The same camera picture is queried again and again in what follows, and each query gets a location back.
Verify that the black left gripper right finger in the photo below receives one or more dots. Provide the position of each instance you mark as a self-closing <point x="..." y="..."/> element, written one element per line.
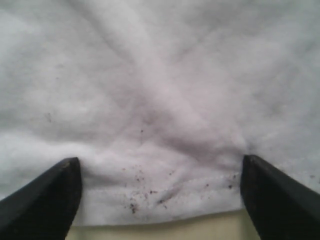
<point x="279" y="207"/>

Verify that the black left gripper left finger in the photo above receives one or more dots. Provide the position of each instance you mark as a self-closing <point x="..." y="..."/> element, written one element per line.
<point x="45" y="208"/>

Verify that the white t-shirt with red lettering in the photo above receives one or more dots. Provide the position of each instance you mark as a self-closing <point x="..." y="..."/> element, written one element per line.
<point x="159" y="99"/>

